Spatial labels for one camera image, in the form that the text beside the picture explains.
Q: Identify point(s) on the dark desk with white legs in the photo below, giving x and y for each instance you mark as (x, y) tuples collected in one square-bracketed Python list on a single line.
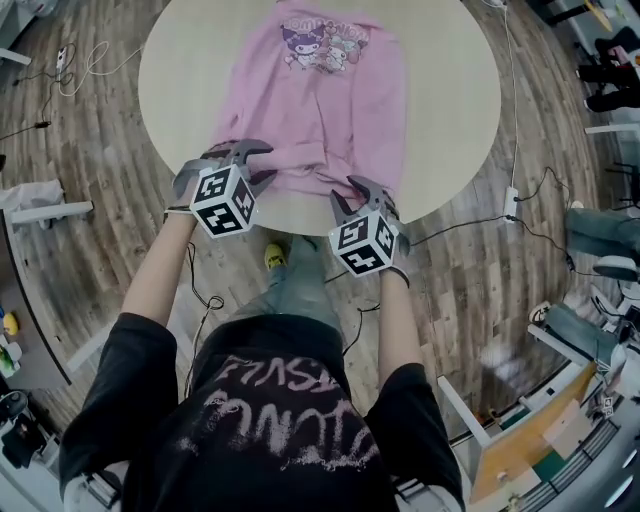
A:
[(20, 300)]

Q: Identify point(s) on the yellow-flowered potted plant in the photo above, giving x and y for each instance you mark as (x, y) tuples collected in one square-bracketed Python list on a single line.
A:
[(7, 357)]

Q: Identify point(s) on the pink cartoon sweatshirt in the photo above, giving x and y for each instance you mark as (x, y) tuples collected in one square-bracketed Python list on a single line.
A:
[(320, 100)]

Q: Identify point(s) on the black office chair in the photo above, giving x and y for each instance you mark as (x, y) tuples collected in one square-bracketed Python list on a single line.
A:
[(610, 70)]

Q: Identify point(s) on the person's black printed t-shirt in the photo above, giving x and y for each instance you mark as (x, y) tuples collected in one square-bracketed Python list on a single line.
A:
[(260, 440)]

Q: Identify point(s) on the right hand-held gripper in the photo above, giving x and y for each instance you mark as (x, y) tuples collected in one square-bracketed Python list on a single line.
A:
[(360, 242)]

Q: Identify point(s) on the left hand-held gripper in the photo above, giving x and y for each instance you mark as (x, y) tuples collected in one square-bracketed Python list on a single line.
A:
[(222, 200)]

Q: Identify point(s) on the wooden board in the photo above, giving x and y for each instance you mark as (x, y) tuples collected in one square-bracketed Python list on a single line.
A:
[(525, 450)]

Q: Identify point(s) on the yellow-top desk with black legs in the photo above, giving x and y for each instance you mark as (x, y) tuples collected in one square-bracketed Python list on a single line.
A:
[(575, 10)]

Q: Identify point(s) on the white power strip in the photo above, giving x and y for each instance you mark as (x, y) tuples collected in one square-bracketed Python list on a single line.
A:
[(510, 205), (61, 56)]

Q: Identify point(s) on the person's left yellow shoe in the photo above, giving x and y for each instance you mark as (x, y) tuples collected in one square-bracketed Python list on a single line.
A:
[(276, 255)]

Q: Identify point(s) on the person's left forearm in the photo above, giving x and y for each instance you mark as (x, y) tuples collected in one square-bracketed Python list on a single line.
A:
[(150, 280)]

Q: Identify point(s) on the person's right forearm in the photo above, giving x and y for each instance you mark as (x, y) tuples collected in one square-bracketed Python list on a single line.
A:
[(397, 325)]

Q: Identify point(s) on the yellow fruit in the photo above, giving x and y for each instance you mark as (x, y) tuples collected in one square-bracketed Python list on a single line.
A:
[(11, 324)]

